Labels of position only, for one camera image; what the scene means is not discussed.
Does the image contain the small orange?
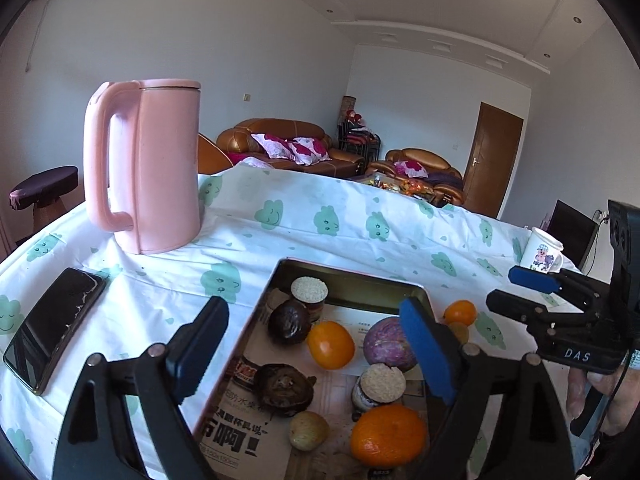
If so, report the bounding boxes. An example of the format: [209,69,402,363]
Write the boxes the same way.
[442,300,477,326]

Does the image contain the large orange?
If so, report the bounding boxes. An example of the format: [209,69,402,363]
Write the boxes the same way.
[349,404,428,469]

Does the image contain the brown-green round fruit front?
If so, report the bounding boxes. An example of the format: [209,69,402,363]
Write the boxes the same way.
[288,411,330,452]

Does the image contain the brown-green round fruit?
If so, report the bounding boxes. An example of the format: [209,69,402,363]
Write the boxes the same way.
[288,411,330,452]
[448,322,470,344]

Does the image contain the person's hand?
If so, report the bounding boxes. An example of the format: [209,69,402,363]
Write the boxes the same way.
[566,350,639,437]

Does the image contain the white cartoon mug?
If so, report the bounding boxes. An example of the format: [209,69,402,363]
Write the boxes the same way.
[520,228,564,273]

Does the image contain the black television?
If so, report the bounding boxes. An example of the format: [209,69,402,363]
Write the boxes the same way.
[546,200,599,270]

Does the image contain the brown-green round fruit back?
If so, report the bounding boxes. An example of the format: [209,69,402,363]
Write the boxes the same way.
[448,322,470,344]

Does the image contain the black smartphone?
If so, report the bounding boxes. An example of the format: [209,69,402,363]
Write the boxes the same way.
[3,268,106,396]

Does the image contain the purple round fruit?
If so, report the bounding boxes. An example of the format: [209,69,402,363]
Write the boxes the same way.
[362,316,418,372]

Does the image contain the coffee table with items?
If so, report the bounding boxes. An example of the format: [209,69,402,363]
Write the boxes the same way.
[363,172,435,202]

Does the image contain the small brown leather sofa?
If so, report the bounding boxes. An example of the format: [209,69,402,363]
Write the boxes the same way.
[366,148,465,207]

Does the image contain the brown wooden door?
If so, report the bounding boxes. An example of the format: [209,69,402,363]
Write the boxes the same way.
[463,102,524,218]

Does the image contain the pink cushion on small sofa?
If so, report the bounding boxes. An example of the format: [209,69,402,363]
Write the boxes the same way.
[393,159,428,179]

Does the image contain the wrapped brown pastry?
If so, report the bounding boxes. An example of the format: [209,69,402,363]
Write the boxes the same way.
[253,363,317,417]

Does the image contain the orange left back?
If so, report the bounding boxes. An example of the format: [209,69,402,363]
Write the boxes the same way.
[306,321,356,370]

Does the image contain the metal tin box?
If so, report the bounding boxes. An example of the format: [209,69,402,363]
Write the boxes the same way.
[196,259,445,479]

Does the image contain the rice-topped cake in tin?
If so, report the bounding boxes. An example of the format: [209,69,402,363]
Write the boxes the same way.
[291,276,329,323]

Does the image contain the printed paper sheet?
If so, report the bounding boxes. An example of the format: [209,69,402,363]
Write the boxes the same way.
[198,304,419,479]

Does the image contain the dark brown dried fruit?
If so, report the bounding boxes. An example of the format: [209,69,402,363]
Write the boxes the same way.
[267,299,311,346]

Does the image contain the pink electric kettle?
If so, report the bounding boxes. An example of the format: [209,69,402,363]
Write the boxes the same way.
[84,78,201,255]

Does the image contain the stacked dark chairs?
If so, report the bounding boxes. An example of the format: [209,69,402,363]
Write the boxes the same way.
[337,110,382,162]

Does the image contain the dark padded stool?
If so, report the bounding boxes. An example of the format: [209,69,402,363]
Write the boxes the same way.
[9,166,78,233]

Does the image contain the pink floral cushion right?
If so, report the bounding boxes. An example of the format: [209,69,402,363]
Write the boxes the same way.
[288,138,331,166]

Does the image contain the pink floral cushion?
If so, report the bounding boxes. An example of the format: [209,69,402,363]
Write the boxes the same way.
[288,138,331,166]
[252,133,295,160]

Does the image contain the white cloud-print tablecloth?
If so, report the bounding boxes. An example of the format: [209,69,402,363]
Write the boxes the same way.
[1,165,535,479]

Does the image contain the pink floral cushion left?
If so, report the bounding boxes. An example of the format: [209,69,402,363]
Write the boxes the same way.
[252,133,295,160]

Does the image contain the brown leather armchair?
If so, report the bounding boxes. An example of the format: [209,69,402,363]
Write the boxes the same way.
[196,133,233,174]

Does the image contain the long brown leather sofa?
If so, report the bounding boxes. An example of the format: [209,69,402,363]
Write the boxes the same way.
[217,118,366,179]

